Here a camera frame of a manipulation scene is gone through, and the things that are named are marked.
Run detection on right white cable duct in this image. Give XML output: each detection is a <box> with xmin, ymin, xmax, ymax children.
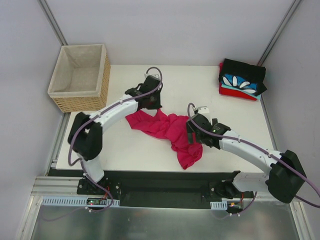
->
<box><xmin>210</xmin><ymin>200</ymin><xmax>228</xmax><ymax>211</ymax></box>

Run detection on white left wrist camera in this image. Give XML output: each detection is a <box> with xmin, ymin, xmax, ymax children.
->
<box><xmin>144</xmin><ymin>73</ymin><xmax>160</xmax><ymax>79</ymax></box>

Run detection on left white cable duct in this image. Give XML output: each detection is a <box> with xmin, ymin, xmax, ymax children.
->
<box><xmin>42</xmin><ymin>196</ymin><xmax>120</xmax><ymax>208</ymax></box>

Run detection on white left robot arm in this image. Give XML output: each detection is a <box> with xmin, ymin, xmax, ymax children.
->
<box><xmin>67</xmin><ymin>74</ymin><xmax>163</xmax><ymax>195</ymax></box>

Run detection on white cable duct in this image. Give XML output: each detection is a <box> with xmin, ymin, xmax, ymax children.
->
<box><xmin>42</xmin><ymin>196</ymin><xmax>120</xmax><ymax>208</ymax></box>
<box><xmin>210</xmin><ymin>200</ymin><xmax>228</xmax><ymax>211</ymax></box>

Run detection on magenta pink t-shirt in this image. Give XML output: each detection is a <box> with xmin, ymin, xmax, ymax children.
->
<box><xmin>125</xmin><ymin>109</ymin><xmax>203</xmax><ymax>170</ymax></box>

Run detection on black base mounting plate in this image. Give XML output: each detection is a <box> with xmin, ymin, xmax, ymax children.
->
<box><xmin>47</xmin><ymin>167</ymin><xmax>253</xmax><ymax>209</ymax></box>

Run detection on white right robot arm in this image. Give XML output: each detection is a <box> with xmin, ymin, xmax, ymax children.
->
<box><xmin>186</xmin><ymin>113</ymin><xmax>306</xmax><ymax>204</ymax></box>

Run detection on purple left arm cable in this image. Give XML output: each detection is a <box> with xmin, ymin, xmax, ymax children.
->
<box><xmin>40</xmin><ymin>66</ymin><xmax>164</xmax><ymax>222</ymax></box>

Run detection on light teal folded t-shirt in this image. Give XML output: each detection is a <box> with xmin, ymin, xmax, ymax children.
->
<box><xmin>222</xmin><ymin>84</ymin><xmax>261</xmax><ymax>99</ymax></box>

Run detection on woven wicker basket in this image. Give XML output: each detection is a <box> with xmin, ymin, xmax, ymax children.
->
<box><xmin>47</xmin><ymin>44</ymin><xmax>111</xmax><ymax>113</ymax></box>

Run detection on left aluminium corner post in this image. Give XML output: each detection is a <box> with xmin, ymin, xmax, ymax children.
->
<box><xmin>37</xmin><ymin>0</ymin><xmax>68</xmax><ymax>46</ymax></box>

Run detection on black folded printed t-shirt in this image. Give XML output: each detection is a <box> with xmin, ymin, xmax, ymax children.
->
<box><xmin>218</xmin><ymin>58</ymin><xmax>267</xmax><ymax>95</ymax></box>

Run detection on right aluminium corner post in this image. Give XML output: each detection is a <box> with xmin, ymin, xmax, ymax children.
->
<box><xmin>257</xmin><ymin>0</ymin><xmax>303</xmax><ymax>67</ymax></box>

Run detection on red folded t-shirt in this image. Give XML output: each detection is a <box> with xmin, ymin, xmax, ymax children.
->
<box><xmin>218</xmin><ymin>84</ymin><xmax>257</xmax><ymax>101</ymax></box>

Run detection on aluminium frame rail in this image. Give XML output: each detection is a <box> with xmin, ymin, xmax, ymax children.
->
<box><xmin>31</xmin><ymin>176</ymin><xmax>81</xmax><ymax>195</ymax></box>

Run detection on aluminium corner post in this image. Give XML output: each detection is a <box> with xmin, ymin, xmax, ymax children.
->
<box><xmin>37</xmin><ymin>0</ymin><xmax>68</xmax><ymax>46</ymax></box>
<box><xmin>257</xmin><ymin>0</ymin><xmax>303</xmax><ymax>67</ymax></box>

